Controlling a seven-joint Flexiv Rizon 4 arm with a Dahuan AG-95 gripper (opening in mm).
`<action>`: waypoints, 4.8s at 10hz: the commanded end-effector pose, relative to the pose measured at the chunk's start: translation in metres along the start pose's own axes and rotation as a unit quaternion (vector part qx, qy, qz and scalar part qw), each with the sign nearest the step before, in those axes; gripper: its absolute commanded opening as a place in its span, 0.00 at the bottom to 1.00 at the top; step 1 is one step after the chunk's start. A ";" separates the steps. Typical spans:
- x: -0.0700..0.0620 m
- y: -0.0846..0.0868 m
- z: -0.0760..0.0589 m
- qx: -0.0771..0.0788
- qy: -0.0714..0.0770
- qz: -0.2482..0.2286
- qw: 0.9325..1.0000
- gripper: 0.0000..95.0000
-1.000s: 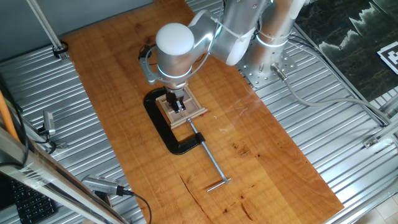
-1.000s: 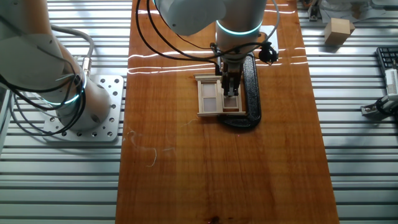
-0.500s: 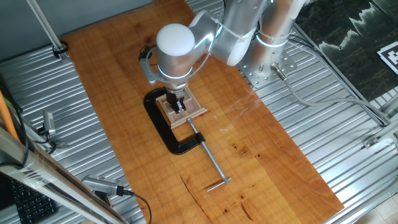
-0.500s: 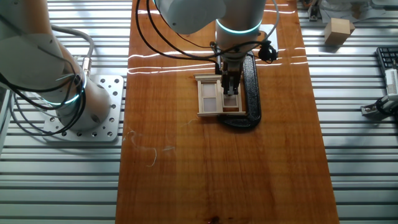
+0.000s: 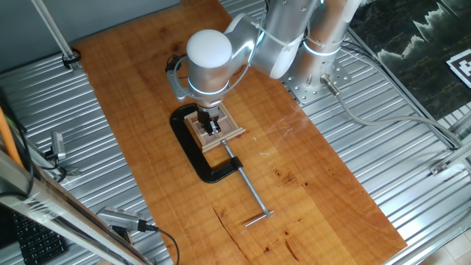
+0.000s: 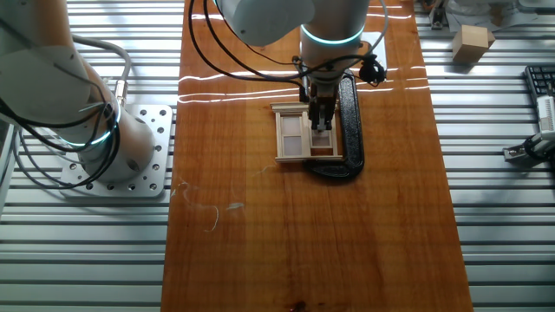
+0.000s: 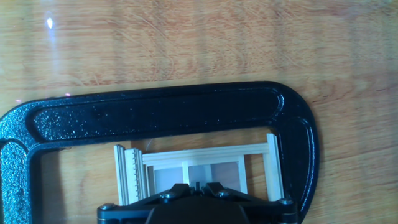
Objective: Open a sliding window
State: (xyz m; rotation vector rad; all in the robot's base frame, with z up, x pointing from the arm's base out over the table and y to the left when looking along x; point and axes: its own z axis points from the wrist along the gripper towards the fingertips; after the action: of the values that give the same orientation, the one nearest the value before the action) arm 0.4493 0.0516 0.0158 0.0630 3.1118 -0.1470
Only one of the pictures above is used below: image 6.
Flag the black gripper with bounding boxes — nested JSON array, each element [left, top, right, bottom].
[[303, 80, 339, 133]]

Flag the black metal C-clamp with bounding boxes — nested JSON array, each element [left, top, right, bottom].
[[303, 73, 366, 179]]

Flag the cardboard box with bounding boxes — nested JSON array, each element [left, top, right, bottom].
[[451, 24, 497, 65]]

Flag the crumpled grey plastic sheet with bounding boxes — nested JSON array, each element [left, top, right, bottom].
[[446, 0, 539, 34]]

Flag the black keyboard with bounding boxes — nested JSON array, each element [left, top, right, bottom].
[[524, 64, 555, 99]]

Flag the white ribbed device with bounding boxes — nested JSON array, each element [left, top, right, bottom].
[[536, 95, 555, 133]]

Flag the black cable plug bundle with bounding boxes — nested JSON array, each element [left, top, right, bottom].
[[357, 54, 388, 86]]

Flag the black camera cable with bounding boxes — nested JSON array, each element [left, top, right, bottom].
[[187, 0, 378, 84]]

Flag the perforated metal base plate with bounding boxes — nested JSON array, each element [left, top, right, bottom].
[[60, 103, 174, 198]]

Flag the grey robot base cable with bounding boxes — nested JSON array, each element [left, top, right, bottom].
[[71, 34, 134, 107]]

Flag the small silver camera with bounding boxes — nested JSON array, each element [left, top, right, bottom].
[[502, 131, 555, 166]]

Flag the black arm base cables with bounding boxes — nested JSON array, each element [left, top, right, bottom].
[[0, 93, 121, 192]]

